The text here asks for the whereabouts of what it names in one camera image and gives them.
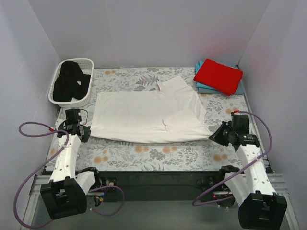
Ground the white t shirt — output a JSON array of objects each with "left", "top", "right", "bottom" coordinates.
[{"left": 91, "top": 76, "right": 211, "bottom": 144}]

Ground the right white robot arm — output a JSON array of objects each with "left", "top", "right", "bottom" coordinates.
[{"left": 209, "top": 112, "right": 287, "bottom": 230}]

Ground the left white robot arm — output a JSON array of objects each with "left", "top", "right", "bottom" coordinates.
[{"left": 40, "top": 109, "right": 102, "bottom": 220}]

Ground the white plastic basket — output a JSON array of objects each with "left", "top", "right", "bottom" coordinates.
[{"left": 48, "top": 58, "right": 94, "bottom": 108}]

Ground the black t shirt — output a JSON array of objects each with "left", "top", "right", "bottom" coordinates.
[{"left": 53, "top": 61, "right": 91, "bottom": 102}]

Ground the red folded t shirt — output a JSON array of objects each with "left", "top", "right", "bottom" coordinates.
[{"left": 193, "top": 59, "right": 243, "bottom": 96}]

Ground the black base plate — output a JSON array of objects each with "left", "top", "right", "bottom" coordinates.
[{"left": 90, "top": 169, "right": 225, "bottom": 201}]

